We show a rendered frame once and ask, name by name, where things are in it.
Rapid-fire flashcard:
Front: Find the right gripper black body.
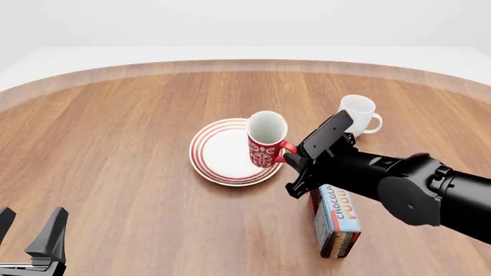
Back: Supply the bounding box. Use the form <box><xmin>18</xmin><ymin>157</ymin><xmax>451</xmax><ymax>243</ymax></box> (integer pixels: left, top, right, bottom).
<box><xmin>285</xmin><ymin>132</ymin><xmax>360</xmax><ymax>200</ymax></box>

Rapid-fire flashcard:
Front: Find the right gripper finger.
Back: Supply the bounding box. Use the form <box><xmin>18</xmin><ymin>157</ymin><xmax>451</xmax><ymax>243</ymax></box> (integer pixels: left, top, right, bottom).
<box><xmin>282</xmin><ymin>152</ymin><xmax>311</xmax><ymax>174</ymax></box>

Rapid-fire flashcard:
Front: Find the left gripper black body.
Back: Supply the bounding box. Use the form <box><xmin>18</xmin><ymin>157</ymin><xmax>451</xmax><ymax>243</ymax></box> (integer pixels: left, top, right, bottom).
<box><xmin>0</xmin><ymin>255</ymin><xmax>69</xmax><ymax>276</ymax></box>

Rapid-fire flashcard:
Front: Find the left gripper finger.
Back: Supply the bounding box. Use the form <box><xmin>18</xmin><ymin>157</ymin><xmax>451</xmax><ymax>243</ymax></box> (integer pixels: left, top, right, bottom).
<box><xmin>0</xmin><ymin>206</ymin><xmax>18</xmax><ymax>240</ymax></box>
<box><xmin>24</xmin><ymin>206</ymin><xmax>70</xmax><ymax>263</ymax></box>

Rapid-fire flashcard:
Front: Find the red patterned mug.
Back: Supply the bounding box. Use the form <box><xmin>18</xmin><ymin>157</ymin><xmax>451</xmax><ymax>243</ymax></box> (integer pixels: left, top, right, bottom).
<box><xmin>245</xmin><ymin>110</ymin><xmax>298</xmax><ymax>169</ymax></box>

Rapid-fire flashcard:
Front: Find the plate with red rings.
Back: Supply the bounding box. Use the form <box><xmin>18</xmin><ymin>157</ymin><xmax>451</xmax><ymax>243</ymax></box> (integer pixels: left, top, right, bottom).
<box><xmin>189</xmin><ymin>117</ymin><xmax>285</xmax><ymax>187</ymax></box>

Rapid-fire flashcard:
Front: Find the white mug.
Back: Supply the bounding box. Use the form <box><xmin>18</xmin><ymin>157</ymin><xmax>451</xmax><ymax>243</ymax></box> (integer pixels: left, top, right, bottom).
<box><xmin>337</xmin><ymin>94</ymin><xmax>384</xmax><ymax>140</ymax></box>

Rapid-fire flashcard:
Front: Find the chocolate pudding box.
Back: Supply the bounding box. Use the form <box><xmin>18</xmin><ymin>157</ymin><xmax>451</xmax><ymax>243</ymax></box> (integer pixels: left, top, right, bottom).
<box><xmin>308</xmin><ymin>183</ymin><xmax>363</xmax><ymax>259</ymax></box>

